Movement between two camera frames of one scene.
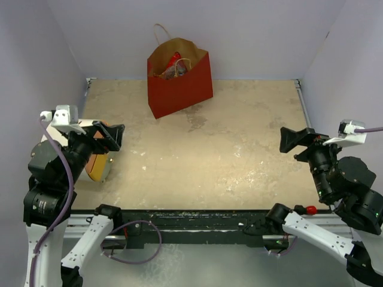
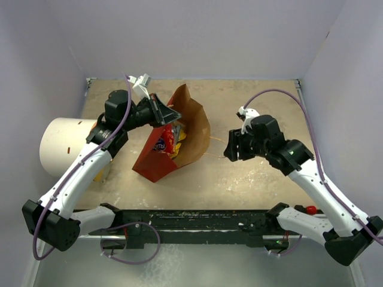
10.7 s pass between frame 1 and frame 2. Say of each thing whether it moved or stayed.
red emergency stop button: stayed
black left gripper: moved
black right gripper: moved
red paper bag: moved
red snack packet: moved
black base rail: stayed
